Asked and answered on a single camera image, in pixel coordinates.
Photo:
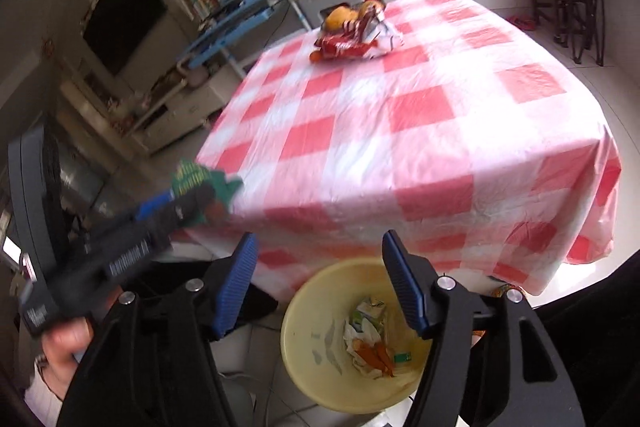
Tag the person's left hand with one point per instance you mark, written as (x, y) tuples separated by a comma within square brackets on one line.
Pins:
[(59, 346)]

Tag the white tv cabinet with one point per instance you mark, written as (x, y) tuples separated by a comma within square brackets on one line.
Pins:
[(170, 109)]

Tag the yellow plastic trash bin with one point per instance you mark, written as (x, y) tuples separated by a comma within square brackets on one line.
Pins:
[(313, 349)]

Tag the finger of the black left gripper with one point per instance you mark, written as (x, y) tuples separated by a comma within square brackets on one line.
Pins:
[(186, 209)]

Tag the trash pile in bin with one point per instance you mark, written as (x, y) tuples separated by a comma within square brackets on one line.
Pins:
[(378, 339)]

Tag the red snack bag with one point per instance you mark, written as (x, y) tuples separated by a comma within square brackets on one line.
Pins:
[(362, 39)]

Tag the red white checkered tablecloth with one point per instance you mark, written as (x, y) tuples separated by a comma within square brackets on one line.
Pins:
[(471, 141)]

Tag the black wall television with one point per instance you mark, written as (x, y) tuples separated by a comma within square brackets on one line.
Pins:
[(116, 28)]

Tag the blue study desk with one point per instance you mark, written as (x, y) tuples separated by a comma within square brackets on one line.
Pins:
[(230, 23)]

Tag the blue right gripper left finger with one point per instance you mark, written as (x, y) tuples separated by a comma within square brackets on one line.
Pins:
[(231, 284)]

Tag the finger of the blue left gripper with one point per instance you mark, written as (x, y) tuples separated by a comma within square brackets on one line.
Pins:
[(146, 209)]

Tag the green snack wrapper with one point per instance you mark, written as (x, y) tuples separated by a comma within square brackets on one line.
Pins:
[(191, 176)]

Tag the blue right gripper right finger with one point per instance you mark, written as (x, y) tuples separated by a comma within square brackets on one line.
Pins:
[(412, 278)]

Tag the pink kettlebell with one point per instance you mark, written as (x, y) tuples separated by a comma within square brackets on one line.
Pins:
[(194, 77)]

